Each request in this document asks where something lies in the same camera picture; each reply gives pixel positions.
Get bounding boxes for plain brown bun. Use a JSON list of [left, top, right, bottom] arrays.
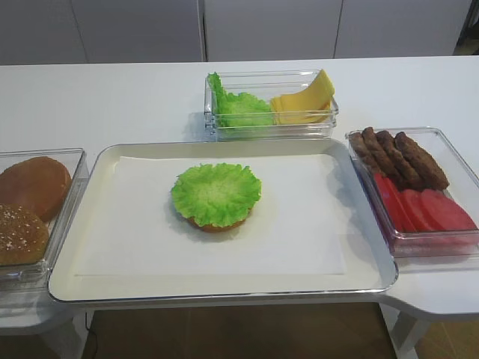
[[1, 156, 72, 222]]

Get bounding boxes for bottom bun half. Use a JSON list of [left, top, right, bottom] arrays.
[[188, 217, 245, 233]]

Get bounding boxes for clear bun container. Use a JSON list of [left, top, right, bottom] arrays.
[[1, 148, 89, 293]]

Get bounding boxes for green lettuce leaf on bun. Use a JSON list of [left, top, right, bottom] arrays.
[[171, 163, 262, 228]]

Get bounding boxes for green lettuce stack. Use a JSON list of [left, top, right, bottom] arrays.
[[207, 73, 275, 127]]

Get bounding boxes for yellow cheese slices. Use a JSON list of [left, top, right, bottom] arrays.
[[270, 70, 335, 125]]

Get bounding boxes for clear patty tomato container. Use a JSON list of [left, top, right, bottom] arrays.
[[346, 127, 478, 257]]

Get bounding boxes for white paper liner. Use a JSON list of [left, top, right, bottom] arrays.
[[76, 155, 349, 276]]

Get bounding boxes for white serving tray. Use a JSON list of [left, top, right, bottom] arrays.
[[48, 138, 397, 303]]

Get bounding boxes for sesame top bun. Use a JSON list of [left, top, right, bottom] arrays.
[[0, 204, 49, 266]]

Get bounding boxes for brown meat patty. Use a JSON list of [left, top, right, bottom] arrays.
[[361, 127, 406, 189], [394, 132, 449, 191], [376, 130, 424, 191], [349, 132, 385, 177]]

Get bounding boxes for brown meat patty far left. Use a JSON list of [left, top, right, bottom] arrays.
[[349, 132, 385, 177]]

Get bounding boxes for brown meat patty middle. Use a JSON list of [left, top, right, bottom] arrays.
[[376, 130, 424, 191]]

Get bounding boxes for brown meat patty right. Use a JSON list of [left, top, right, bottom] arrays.
[[394, 132, 449, 191]]

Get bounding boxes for red tomato slice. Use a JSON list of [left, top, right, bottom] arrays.
[[400, 189, 433, 232], [373, 174, 405, 232], [419, 189, 477, 230]]

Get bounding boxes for clear lettuce cheese container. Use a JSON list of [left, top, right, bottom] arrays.
[[204, 69, 338, 141]]

